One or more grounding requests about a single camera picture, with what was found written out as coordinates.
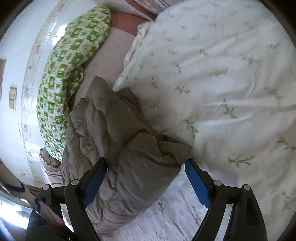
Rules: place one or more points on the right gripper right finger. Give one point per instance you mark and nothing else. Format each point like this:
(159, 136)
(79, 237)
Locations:
(246, 220)

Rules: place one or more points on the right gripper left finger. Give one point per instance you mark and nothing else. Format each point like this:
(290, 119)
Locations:
(77, 195)

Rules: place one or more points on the grey-brown hooded puffer jacket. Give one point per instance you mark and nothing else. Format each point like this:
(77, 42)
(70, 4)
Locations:
(141, 162)

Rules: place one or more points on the striped pillow at right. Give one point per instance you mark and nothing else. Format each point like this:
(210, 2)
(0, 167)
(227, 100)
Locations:
(51, 169)

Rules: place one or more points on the pink bed sheet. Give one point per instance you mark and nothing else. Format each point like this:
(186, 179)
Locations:
(107, 62)

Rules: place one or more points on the white floral quilt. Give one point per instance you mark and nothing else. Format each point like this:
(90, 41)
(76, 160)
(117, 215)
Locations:
(220, 75)

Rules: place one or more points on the green checkered pillow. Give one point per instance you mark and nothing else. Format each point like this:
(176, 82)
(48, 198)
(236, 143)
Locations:
(64, 73)

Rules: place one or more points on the wall socket plate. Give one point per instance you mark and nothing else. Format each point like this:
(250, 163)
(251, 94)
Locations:
(12, 97)

